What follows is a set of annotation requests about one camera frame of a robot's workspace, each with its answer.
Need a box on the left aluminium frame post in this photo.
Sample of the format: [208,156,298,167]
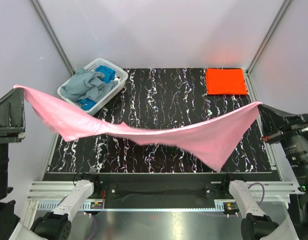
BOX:
[29,0,75,76]

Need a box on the pink t-shirt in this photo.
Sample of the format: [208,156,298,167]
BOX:
[14,85,261,172]

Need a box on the aluminium frame post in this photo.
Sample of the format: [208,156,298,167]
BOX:
[246,0,294,75]
[29,0,75,76]

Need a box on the white slotted cable duct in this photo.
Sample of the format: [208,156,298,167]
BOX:
[37,201,226,211]

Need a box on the right aluminium frame post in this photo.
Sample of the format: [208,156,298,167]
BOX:
[246,0,294,75]

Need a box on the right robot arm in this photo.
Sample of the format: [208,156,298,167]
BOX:
[220,105,308,240]

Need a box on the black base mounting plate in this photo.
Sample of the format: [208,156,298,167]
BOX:
[42,171,281,210]

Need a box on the folded orange t-shirt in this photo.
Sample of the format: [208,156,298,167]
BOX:
[206,68,248,95]

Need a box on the blue t-shirt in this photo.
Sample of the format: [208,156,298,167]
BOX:
[76,65,119,111]

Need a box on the grey t-shirt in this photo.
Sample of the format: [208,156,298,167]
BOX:
[61,66,118,102]

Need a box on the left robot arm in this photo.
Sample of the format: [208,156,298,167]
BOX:
[0,85,102,240]

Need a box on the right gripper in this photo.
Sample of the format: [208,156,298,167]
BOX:
[259,101,308,189]

